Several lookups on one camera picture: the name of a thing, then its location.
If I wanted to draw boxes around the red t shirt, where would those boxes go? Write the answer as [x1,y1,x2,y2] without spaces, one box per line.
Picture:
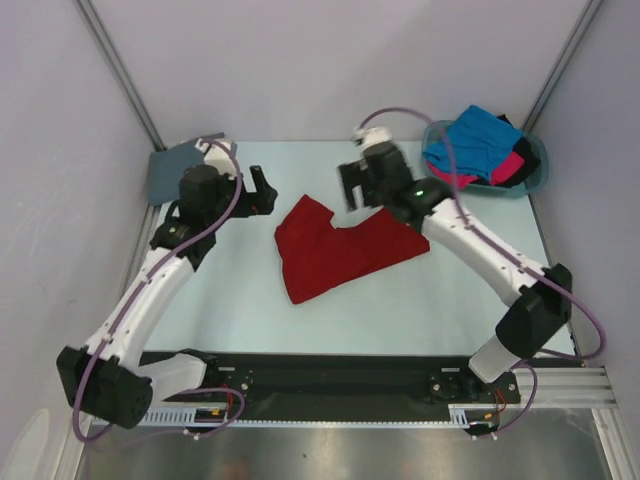
[274,195,430,305]

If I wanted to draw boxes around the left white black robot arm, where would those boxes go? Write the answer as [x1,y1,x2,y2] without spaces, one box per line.
[56,164,278,429]

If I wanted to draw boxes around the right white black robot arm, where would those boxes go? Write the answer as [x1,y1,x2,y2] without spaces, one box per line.
[338,141,572,401]

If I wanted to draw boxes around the folded grey t shirt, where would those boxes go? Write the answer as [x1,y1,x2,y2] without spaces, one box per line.
[147,132,225,207]

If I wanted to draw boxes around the teal plastic basket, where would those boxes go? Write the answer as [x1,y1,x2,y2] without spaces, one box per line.
[421,120,549,198]

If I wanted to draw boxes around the blue t shirt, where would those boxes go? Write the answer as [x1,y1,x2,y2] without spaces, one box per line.
[424,105,522,181]

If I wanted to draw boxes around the pink t shirt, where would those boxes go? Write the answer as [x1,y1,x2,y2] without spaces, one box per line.
[427,152,525,189]

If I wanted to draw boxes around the black t shirt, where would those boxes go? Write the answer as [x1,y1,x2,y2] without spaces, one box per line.
[495,135,542,189]

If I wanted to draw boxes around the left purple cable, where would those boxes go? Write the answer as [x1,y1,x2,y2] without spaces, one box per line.
[72,138,246,442]

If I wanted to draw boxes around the purple cable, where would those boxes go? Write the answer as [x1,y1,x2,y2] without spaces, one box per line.
[72,138,246,442]
[360,106,606,440]

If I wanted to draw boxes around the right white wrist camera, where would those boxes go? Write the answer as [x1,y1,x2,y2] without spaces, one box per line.
[352,127,392,149]

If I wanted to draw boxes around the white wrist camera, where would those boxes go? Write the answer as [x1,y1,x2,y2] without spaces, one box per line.
[195,138,237,177]
[352,127,392,149]

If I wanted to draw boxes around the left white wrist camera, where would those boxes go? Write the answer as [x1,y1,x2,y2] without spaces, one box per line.
[195,138,237,177]

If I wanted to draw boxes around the left aluminium corner post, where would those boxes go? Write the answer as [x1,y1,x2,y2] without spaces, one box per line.
[73,0,166,151]

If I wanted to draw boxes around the aluminium corner post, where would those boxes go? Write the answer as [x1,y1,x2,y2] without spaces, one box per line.
[522,0,606,132]
[73,0,166,151]

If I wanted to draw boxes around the left white cable duct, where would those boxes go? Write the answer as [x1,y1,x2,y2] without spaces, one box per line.
[137,403,229,428]

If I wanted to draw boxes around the white cable duct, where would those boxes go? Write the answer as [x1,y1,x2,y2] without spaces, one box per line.
[137,403,229,428]
[449,404,500,429]

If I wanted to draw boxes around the right white cable duct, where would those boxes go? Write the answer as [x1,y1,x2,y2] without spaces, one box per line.
[449,404,500,429]

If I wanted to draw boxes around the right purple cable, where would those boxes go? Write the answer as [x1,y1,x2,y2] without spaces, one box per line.
[360,106,606,440]

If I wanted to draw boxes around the right aluminium corner post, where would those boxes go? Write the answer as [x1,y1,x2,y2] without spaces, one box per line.
[522,0,606,132]

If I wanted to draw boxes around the aluminium front rail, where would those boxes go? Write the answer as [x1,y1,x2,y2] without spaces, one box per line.
[532,367,617,409]

